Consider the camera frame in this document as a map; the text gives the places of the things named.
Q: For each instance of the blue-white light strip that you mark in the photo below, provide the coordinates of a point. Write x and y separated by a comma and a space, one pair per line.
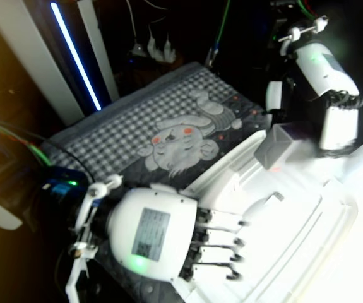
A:
74, 53

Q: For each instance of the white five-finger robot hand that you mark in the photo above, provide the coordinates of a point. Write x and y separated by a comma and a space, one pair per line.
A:
320, 69
152, 227

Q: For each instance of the wide white post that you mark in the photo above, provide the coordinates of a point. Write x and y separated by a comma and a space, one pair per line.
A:
33, 47

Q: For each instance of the grey checked quilt with bear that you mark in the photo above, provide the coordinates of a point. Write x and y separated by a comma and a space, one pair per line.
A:
121, 132

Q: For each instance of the narrow white post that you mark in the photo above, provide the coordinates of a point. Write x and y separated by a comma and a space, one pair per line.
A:
100, 47

